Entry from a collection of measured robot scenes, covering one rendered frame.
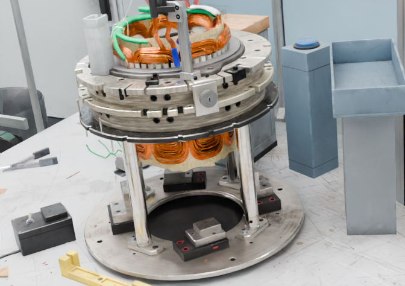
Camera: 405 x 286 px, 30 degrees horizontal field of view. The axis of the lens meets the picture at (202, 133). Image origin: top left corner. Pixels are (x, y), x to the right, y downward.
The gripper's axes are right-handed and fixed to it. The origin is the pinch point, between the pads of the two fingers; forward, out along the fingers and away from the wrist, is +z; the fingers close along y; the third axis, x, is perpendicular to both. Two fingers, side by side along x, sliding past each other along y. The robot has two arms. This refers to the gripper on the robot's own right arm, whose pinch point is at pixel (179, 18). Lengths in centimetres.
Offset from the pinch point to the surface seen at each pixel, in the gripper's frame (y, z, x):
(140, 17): 20.2, -6.5, 7.4
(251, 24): -7.1, 2.9, 11.7
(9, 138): 2, 33, -59
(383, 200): 13, 25, 46
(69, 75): -135, 76, -178
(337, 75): 5.8, 6.7, 35.7
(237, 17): -11.6, 3.0, 5.7
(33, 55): -135, 67, -200
